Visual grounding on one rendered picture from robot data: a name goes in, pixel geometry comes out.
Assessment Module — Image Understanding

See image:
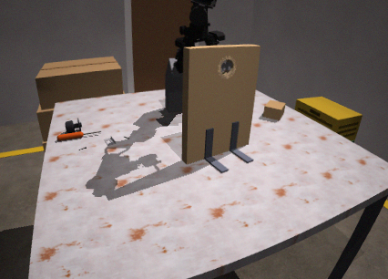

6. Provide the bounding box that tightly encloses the orange-handled screwdriver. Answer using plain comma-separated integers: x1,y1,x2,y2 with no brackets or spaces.
57,131,93,140

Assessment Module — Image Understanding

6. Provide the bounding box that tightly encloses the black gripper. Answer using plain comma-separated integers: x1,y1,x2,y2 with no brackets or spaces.
175,20,225,49

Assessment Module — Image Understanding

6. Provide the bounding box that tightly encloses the tan cardboard box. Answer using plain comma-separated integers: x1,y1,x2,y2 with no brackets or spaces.
263,100,286,120

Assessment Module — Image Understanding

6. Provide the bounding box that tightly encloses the brown wooden door panel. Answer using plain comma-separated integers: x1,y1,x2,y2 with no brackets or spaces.
182,45,260,164

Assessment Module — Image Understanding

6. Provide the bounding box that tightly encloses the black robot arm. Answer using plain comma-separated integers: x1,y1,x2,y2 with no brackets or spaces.
174,0,217,73

